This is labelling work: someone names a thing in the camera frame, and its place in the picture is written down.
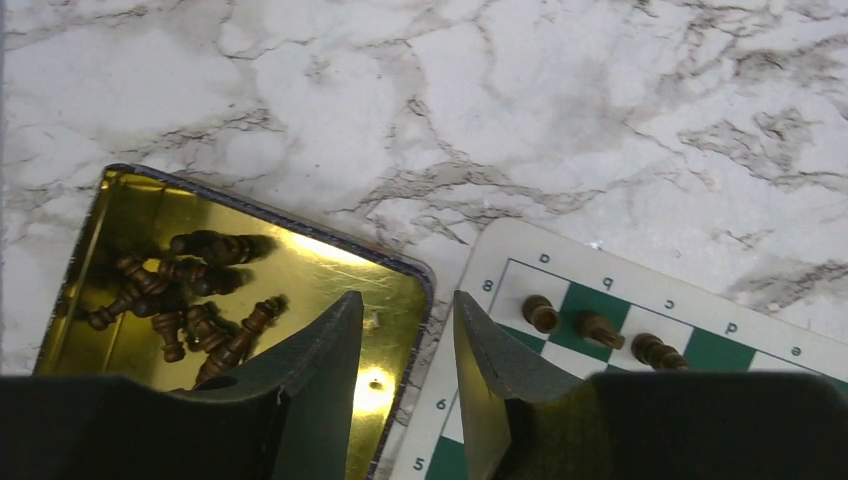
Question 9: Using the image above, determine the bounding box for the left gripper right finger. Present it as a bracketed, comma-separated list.
[453, 290, 847, 479]

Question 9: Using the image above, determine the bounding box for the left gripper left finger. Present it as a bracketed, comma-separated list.
[1, 291, 364, 479]

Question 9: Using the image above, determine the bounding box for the dark brown chess piece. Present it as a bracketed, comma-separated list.
[631, 333, 689, 371]

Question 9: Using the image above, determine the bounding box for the gold tin with dark pieces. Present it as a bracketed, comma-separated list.
[34, 163, 433, 479]

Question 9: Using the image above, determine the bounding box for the green and white chessboard mat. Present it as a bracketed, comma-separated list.
[391, 219, 847, 479]

